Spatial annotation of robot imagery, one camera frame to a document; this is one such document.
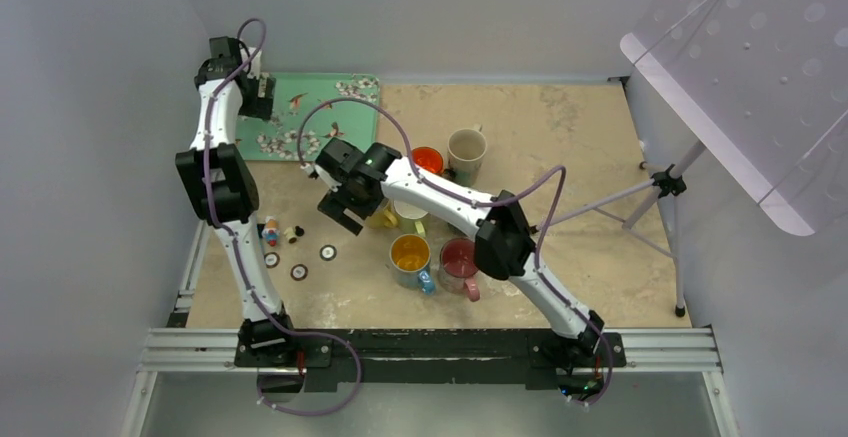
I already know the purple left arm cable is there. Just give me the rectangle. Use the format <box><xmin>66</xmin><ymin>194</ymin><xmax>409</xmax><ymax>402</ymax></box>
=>
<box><xmin>200</xmin><ymin>18</ymin><xmax>364</xmax><ymax>419</ymax></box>

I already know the white tripod stand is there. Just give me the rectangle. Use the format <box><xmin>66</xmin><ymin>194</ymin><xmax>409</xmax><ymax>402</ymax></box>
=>
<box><xmin>550</xmin><ymin>140</ymin><xmax>706</xmax><ymax>319</ymax></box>

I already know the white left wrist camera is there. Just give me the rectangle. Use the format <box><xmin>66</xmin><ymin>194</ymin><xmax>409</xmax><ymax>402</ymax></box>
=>
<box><xmin>243</xmin><ymin>47</ymin><xmax>263</xmax><ymax>79</ymax></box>

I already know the green floral tray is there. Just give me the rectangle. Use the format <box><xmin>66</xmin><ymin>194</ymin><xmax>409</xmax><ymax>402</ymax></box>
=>
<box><xmin>236</xmin><ymin>72</ymin><xmax>381</xmax><ymax>162</ymax></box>

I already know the orange mug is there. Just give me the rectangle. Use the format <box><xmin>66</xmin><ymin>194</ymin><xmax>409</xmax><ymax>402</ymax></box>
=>
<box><xmin>411</xmin><ymin>146</ymin><xmax>444</xmax><ymax>175</ymax></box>

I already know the translucent perforated panel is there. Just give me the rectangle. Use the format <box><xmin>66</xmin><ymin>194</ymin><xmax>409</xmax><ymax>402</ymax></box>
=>
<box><xmin>620</xmin><ymin>0</ymin><xmax>847</xmax><ymax>236</ymax></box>

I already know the light green mug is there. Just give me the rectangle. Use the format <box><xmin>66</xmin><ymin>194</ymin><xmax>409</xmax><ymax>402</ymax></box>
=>
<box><xmin>392</xmin><ymin>200</ymin><xmax>428</xmax><ymax>238</ymax></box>

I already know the small beige black toy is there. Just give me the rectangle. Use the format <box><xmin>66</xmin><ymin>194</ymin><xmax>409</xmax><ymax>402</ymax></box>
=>
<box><xmin>283</xmin><ymin>225</ymin><xmax>305</xmax><ymax>244</ymax></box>

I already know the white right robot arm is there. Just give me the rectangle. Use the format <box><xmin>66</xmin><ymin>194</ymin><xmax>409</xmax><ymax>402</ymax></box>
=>
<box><xmin>302</xmin><ymin>138</ymin><xmax>604</xmax><ymax>364</ymax></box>

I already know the round black white disc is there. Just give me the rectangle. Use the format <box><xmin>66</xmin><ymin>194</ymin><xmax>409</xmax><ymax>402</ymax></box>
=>
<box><xmin>319</xmin><ymin>244</ymin><xmax>338</xmax><ymax>261</ymax></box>

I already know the small colourful toy figure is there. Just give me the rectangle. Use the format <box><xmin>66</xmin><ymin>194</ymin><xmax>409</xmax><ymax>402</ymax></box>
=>
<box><xmin>262</xmin><ymin>216</ymin><xmax>279</xmax><ymax>247</ymax></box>

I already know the pink ghost mug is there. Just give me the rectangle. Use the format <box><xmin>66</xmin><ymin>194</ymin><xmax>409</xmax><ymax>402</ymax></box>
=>
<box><xmin>438</xmin><ymin>238</ymin><xmax>481</xmax><ymax>302</ymax></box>

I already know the round brown white disc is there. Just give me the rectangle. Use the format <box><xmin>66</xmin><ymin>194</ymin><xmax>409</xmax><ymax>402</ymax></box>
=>
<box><xmin>289</xmin><ymin>264</ymin><xmax>309</xmax><ymax>281</ymax></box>

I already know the yellow mug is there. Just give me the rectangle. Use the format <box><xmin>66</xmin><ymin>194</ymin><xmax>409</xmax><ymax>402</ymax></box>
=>
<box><xmin>365</xmin><ymin>199</ymin><xmax>398</xmax><ymax>229</ymax></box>

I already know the round dark disc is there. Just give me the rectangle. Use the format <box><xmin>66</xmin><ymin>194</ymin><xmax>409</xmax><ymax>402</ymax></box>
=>
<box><xmin>264</xmin><ymin>252</ymin><xmax>280</xmax><ymax>269</ymax></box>

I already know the blue handled mug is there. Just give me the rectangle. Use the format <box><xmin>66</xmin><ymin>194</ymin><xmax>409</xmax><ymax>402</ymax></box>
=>
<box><xmin>389</xmin><ymin>234</ymin><xmax>436</xmax><ymax>295</ymax></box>

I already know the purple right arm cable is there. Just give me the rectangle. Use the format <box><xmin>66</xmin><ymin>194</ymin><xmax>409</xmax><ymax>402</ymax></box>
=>
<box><xmin>296</xmin><ymin>97</ymin><xmax>614</xmax><ymax>409</ymax></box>

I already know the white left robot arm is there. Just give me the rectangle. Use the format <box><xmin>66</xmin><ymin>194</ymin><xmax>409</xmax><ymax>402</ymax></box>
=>
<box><xmin>175</xmin><ymin>37</ymin><xmax>298</xmax><ymax>366</ymax></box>

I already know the aluminium frame rail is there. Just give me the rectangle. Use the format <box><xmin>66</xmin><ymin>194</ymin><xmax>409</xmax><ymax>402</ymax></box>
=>
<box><xmin>124</xmin><ymin>241</ymin><xmax>739</xmax><ymax>436</ymax></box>

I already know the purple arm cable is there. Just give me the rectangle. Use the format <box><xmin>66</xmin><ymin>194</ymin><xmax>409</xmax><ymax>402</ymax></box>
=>
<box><xmin>296</xmin><ymin>97</ymin><xmax>614</xmax><ymax>409</ymax></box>
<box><xmin>200</xmin><ymin>18</ymin><xmax>364</xmax><ymax>419</ymax></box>

